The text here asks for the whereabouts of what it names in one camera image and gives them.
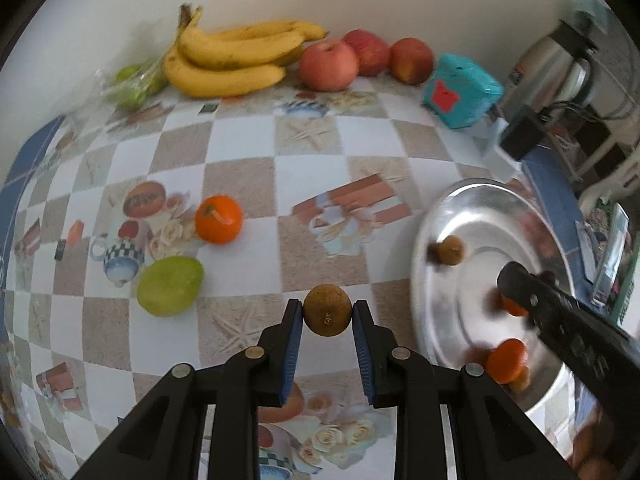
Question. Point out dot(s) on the bunch of yellow bananas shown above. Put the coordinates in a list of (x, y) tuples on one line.
[(225, 80)]

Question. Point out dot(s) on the white plastic chair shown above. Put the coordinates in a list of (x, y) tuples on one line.
[(610, 185)]

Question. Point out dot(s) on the checkered printed tablecloth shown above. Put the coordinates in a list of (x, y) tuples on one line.
[(300, 180)]

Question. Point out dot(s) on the green mango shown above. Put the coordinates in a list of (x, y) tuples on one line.
[(170, 285)]

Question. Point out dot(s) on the dark brown round fruit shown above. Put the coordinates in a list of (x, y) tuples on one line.
[(447, 251)]

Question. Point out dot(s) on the small brown fruit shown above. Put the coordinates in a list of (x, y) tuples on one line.
[(521, 384)]

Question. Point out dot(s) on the person's right hand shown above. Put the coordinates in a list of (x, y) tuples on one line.
[(602, 450)]

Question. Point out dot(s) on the olive brown round fruit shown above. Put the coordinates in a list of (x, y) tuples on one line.
[(327, 312)]

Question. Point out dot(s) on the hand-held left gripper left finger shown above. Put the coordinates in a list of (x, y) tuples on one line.
[(291, 355)]

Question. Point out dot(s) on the green fruit in plastic bag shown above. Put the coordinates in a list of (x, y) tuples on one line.
[(132, 90)]

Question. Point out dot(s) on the teal box with red label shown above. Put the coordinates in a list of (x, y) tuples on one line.
[(465, 90)]

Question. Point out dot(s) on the clear plastic container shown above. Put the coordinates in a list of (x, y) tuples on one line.
[(612, 245)]

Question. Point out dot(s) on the orange tangerine with stem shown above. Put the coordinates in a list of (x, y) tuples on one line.
[(217, 222)]

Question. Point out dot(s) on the steel kettle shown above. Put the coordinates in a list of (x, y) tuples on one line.
[(545, 70)]

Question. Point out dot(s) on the round steel plate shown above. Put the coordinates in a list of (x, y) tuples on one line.
[(465, 300)]

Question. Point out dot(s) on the pale red apple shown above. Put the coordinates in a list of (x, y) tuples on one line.
[(329, 65)]

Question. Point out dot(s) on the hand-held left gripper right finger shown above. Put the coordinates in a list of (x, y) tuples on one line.
[(363, 355)]

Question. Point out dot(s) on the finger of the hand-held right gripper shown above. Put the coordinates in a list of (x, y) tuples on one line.
[(550, 310)]

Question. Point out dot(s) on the black power adapter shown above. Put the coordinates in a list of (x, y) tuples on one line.
[(522, 135)]

